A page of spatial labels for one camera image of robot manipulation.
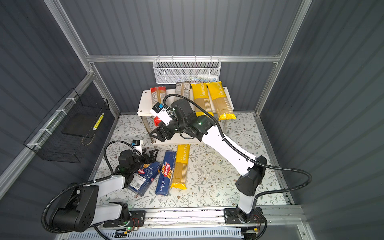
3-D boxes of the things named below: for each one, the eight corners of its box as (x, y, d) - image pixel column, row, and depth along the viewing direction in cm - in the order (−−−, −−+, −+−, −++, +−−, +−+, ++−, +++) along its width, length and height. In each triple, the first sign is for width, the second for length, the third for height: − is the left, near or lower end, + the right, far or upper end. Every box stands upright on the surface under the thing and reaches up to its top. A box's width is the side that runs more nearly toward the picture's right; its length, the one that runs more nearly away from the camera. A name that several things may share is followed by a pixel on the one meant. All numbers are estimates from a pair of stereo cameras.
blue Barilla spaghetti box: (156, 195, 83) (154, 192, 80) (166, 153, 100) (165, 150, 97) (169, 196, 82) (168, 194, 79) (177, 154, 99) (177, 151, 96)
